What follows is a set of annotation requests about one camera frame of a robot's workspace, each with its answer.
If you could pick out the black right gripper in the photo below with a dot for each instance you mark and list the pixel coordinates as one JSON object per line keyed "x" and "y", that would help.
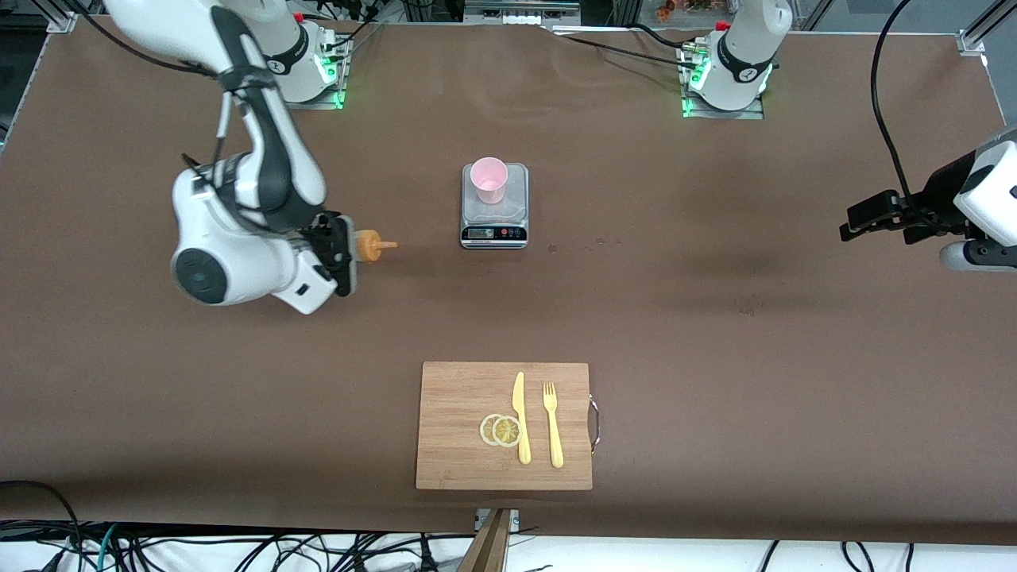
{"x": 329, "y": 240}

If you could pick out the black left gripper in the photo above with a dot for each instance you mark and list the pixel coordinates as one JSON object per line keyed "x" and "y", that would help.
{"x": 937, "y": 193}

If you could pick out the clear sauce bottle orange cap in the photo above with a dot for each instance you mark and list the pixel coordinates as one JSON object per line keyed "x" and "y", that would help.
{"x": 369, "y": 245}

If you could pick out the pink plastic cup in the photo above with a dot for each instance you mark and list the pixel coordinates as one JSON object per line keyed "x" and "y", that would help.
{"x": 489, "y": 181}

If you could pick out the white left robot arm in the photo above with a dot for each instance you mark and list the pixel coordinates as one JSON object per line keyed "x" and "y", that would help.
{"x": 739, "y": 48}

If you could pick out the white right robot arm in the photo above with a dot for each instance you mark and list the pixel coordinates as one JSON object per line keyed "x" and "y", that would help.
{"x": 238, "y": 270}

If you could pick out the silver digital kitchen scale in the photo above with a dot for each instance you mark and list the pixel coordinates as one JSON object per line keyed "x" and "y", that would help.
{"x": 494, "y": 226}

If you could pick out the large paper table cover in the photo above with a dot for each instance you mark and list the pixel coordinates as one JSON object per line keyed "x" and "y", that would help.
{"x": 508, "y": 318}

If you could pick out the wooden cutting board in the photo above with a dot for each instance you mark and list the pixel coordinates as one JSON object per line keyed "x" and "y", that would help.
{"x": 453, "y": 421}

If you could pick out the yellow plastic knife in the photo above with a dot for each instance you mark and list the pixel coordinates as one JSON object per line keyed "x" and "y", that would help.
{"x": 520, "y": 413}

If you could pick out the lemon slice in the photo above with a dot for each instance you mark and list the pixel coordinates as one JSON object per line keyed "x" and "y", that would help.
{"x": 507, "y": 431}

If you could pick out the yellow plastic fork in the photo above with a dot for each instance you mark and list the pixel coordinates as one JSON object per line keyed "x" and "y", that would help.
{"x": 553, "y": 429}

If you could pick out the white power strip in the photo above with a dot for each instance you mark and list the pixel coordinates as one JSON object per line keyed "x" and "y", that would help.
{"x": 520, "y": 13}

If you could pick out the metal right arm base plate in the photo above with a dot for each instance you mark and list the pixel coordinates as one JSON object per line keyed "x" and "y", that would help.
{"x": 330, "y": 99}

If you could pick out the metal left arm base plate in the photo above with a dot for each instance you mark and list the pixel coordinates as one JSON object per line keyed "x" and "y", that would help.
{"x": 755, "y": 113}

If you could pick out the metal post bracket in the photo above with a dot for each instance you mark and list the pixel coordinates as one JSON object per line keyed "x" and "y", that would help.
{"x": 514, "y": 520}

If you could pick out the wooden post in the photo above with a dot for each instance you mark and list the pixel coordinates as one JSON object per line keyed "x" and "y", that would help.
{"x": 486, "y": 548}

